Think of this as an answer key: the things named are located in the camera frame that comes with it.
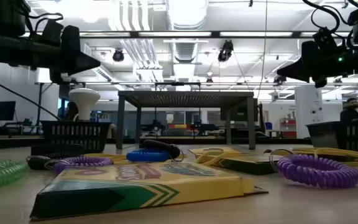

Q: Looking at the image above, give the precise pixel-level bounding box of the green coil wrist keychain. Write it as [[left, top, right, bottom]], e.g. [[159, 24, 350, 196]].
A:
[[0, 159, 30, 189]]

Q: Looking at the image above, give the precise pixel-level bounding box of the blue coil wrist keychain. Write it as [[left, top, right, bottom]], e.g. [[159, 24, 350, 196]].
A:
[[126, 148, 171, 163]]

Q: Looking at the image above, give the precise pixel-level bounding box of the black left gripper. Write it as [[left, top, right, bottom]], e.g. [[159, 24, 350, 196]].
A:
[[0, 25, 101, 83]]

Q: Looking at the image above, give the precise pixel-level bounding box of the white mushroom-shaped lamp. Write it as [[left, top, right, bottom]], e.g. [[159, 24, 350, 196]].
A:
[[68, 88, 101, 122]]

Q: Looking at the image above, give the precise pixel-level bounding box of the purple coil wrist keychain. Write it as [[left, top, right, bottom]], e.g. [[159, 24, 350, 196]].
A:
[[268, 147, 358, 189], [45, 156, 115, 174]]

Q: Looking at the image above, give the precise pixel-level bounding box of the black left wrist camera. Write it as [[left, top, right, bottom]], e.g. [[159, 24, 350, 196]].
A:
[[41, 19, 65, 46]]

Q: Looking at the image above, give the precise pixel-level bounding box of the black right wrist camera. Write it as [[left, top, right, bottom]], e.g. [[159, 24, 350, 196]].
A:
[[312, 27, 347, 54]]

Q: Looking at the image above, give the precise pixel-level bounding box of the dark computer monitor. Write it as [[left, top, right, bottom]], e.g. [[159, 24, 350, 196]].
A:
[[0, 101, 17, 121]]

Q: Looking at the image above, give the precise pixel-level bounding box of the red storage shelf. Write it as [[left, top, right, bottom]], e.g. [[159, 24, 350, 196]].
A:
[[280, 117, 297, 138]]

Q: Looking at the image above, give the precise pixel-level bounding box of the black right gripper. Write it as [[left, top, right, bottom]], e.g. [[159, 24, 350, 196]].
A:
[[276, 40, 358, 89]]

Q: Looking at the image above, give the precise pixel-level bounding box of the blue glowing display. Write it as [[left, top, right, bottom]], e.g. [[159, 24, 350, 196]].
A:
[[57, 98, 70, 121]]

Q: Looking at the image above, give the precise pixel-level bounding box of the person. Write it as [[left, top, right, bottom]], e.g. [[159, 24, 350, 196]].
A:
[[63, 101, 79, 121], [339, 98, 358, 124]]

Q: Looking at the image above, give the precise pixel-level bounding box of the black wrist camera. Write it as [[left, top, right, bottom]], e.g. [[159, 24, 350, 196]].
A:
[[312, 27, 347, 54], [41, 19, 65, 46]]

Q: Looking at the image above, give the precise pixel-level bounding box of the black coil wrist keychain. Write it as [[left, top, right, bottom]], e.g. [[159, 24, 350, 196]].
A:
[[141, 139, 185, 162], [26, 151, 85, 171]]

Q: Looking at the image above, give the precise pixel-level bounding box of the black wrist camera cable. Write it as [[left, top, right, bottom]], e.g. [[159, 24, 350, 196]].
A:
[[301, 0, 354, 34], [23, 11, 65, 35]]

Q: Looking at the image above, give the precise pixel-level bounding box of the yellow green crayon box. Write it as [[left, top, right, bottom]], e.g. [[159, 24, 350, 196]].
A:
[[317, 151, 358, 165], [29, 161, 270, 220], [190, 146, 281, 175]]

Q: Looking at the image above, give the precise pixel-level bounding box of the red and yellow bar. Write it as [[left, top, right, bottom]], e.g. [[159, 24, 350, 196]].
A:
[[167, 123, 195, 129]]

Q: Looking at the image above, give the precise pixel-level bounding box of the black overhead frame bar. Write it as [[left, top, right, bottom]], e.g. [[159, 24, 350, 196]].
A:
[[78, 30, 351, 39]]

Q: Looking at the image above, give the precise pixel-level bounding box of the black slotted plastic basket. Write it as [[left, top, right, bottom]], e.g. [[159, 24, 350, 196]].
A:
[[40, 120, 112, 154], [305, 120, 358, 154]]

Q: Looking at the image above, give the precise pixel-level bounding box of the long black cable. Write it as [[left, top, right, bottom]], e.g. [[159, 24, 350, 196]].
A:
[[0, 72, 62, 123]]

